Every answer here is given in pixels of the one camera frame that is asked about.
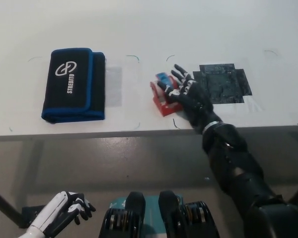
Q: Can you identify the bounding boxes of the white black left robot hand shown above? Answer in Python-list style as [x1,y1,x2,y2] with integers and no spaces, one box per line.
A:
[29,190,96,236]

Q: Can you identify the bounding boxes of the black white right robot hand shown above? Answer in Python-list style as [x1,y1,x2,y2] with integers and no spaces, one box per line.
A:
[157,63,225,136]

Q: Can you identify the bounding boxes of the red tape dispenser blue label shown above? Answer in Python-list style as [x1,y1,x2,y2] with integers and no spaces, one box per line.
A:
[150,72,184,117]

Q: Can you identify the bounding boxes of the black tape patch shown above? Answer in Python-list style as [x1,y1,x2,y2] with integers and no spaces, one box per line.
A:
[192,63,253,104]

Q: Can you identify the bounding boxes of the grey translucent tape patch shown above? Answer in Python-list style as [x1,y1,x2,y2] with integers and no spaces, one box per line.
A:
[105,66,123,108]

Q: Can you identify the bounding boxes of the black blue-trimmed Strebito notebook case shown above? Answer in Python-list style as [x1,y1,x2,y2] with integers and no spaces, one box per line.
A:
[41,48,106,124]

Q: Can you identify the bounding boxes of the dark table foot plate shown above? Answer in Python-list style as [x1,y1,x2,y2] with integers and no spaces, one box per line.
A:
[21,205,44,228]

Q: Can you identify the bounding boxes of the black ribbed robot body block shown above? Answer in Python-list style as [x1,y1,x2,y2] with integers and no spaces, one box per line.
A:
[98,191,147,238]
[158,190,221,238]

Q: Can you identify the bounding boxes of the black robot legs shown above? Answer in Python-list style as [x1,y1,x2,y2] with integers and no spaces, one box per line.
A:
[109,194,185,238]

